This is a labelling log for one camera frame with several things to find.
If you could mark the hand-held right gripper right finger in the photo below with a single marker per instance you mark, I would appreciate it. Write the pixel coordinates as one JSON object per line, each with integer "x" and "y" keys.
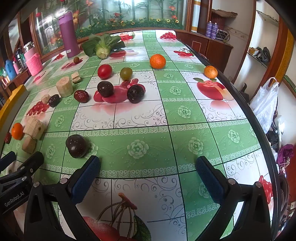
{"x": 209, "y": 183}

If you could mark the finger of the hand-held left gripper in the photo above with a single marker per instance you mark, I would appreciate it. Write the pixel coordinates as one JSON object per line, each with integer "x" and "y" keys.
{"x": 8, "y": 157}
{"x": 32, "y": 163}

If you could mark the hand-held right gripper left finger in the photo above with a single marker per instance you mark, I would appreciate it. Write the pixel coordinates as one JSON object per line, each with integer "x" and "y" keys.
{"x": 85, "y": 183}

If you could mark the red date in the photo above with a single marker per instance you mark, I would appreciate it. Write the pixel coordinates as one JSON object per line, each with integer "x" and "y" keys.
{"x": 7, "y": 138}

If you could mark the orange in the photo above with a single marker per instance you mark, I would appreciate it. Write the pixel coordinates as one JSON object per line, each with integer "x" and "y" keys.
{"x": 158, "y": 61}
{"x": 17, "y": 131}
{"x": 211, "y": 71}

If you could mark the large sugarcane piece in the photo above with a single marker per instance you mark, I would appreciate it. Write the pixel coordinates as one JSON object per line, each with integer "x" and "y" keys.
{"x": 34, "y": 127}

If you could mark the dark purple passion fruit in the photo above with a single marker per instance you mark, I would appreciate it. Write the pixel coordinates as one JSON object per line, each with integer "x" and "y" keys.
{"x": 105, "y": 89}
{"x": 76, "y": 146}

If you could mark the yellow taped foam tray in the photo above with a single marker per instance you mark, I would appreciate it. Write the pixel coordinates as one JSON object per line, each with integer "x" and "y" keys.
{"x": 13, "y": 97}

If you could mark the small sugarcane piece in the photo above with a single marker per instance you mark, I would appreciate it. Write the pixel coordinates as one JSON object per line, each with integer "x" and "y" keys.
{"x": 46, "y": 99}
{"x": 75, "y": 77}

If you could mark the dark brown date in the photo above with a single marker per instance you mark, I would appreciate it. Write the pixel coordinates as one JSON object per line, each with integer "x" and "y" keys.
{"x": 54, "y": 100}

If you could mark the round sugarcane piece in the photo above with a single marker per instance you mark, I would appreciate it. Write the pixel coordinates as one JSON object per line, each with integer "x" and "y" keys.
{"x": 64, "y": 87}

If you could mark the dark plum pair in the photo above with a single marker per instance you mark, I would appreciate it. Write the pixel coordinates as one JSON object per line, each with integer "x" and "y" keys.
{"x": 135, "y": 93}

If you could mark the red tomato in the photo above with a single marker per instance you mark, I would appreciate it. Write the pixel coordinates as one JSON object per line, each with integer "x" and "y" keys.
{"x": 104, "y": 71}

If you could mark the green floral tablecloth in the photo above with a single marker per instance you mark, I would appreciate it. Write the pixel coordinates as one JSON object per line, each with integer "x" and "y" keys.
{"x": 148, "y": 143}

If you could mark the purple cloth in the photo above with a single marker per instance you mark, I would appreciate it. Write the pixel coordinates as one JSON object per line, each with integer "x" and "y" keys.
{"x": 285, "y": 157}

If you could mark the dark plum on tablecloth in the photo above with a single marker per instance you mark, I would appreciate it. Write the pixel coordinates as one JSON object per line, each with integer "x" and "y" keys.
{"x": 81, "y": 96}

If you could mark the blue thermos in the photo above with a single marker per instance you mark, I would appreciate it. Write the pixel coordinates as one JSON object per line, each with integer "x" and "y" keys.
{"x": 10, "y": 69}

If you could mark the pink thermos bottle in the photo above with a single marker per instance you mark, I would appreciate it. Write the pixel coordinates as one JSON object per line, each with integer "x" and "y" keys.
{"x": 15, "y": 68}

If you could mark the white plastic bag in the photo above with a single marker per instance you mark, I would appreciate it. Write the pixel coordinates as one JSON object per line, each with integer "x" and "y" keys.
{"x": 263, "y": 104}

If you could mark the pink knitted sleeve jar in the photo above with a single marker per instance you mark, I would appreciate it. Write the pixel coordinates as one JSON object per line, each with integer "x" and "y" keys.
{"x": 34, "y": 63}

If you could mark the dark thermos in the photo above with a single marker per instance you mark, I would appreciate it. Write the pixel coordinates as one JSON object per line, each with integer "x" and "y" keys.
{"x": 19, "y": 60}

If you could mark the green tomato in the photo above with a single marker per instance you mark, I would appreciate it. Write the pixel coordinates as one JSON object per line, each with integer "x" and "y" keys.
{"x": 126, "y": 73}

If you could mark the wooden side cabinet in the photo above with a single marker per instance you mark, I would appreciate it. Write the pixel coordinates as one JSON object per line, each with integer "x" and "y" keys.
{"x": 215, "y": 53}

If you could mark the purple bottle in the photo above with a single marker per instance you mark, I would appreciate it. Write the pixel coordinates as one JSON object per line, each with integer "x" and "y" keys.
{"x": 68, "y": 34}

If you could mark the bok choy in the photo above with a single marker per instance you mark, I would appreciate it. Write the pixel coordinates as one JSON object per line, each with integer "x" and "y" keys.
{"x": 101, "y": 47}

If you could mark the purple spray can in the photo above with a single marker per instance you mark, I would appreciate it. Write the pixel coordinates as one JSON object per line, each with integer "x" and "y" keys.
{"x": 215, "y": 30}
{"x": 208, "y": 29}

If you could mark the woven basket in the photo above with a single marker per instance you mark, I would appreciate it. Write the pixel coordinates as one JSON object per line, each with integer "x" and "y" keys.
{"x": 223, "y": 18}

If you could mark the white gold paper roll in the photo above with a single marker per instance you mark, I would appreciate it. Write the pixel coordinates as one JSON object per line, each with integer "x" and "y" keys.
{"x": 196, "y": 16}

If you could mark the flower painted glass partition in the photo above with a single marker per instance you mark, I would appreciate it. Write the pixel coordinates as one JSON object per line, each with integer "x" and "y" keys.
{"x": 138, "y": 14}

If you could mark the white wall shelf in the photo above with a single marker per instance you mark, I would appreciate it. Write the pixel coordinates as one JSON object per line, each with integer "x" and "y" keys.
{"x": 263, "y": 32}

